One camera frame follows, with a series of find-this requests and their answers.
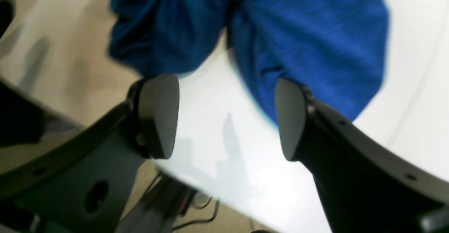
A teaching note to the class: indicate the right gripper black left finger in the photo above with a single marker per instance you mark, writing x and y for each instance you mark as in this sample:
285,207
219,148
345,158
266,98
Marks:
58,178

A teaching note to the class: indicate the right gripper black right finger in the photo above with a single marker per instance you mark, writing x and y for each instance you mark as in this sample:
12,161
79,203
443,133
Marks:
362,186

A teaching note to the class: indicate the dark blue t-shirt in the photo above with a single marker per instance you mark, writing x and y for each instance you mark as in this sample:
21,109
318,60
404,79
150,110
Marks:
335,47

